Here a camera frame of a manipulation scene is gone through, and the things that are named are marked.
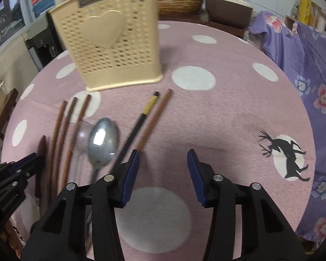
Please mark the dark brown wooden chopstick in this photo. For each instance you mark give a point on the dark brown wooden chopstick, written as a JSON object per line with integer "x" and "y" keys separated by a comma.
{"x": 41, "y": 152}

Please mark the black chopstick with yellow band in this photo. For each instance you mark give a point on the black chopstick with yellow band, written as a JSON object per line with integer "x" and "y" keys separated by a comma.
{"x": 141, "y": 117}

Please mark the purple floral cloth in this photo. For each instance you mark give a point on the purple floral cloth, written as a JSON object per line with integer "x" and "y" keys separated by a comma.
{"x": 301, "y": 59}

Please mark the metal spoon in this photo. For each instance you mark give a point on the metal spoon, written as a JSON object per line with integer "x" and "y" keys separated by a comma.
{"x": 103, "y": 141}

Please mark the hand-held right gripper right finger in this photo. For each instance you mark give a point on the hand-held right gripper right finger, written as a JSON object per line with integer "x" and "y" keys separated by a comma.
{"x": 195, "y": 179}

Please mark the water dispenser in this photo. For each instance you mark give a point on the water dispenser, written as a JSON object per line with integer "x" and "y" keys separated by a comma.
{"x": 40, "y": 43}

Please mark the pink polka dot tablecloth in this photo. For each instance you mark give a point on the pink polka dot tablecloth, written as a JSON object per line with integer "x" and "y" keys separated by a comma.
{"x": 220, "y": 114}

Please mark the cream perforated utensil holder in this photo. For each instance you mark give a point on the cream perforated utensil holder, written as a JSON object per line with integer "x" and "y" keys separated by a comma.
{"x": 108, "y": 46}

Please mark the sliding glass window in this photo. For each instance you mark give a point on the sliding glass window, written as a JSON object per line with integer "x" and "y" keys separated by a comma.
{"x": 5, "y": 19}

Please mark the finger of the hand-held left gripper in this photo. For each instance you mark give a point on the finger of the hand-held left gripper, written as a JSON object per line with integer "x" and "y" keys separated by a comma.
{"x": 15, "y": 187}
{"x": 19, "y": 161}

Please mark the wooden stool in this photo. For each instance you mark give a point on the wooden stool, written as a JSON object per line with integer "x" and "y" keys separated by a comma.
{"x": 2, "y": 114}

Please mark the brown and cream rice cooker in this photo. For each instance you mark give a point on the brown and cream rice cooker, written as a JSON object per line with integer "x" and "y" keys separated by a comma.
{"x": 225, "y": 8}

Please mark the clear plastic spoon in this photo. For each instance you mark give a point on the clear plastic spoon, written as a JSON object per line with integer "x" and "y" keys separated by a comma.
{"x": 81, "y": 138}

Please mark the wicker wash basin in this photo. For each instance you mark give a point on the wicker wash basin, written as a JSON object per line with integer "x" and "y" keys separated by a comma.
{"x": 179, "y": 1}

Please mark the beige cloth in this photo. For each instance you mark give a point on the beige cloth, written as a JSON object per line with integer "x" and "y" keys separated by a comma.
{"x": 8, "y": 65}

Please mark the wooden storage box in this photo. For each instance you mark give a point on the wooden storage box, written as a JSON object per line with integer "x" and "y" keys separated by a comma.
{"x": 319, "y": 16}

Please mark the yellow roll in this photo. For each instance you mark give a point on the yellow roll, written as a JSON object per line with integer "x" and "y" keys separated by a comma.
{"x": 305, "y": 4}

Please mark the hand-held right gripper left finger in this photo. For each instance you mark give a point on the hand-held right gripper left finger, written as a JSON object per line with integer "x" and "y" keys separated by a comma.
{"x": 130, "y": 176}

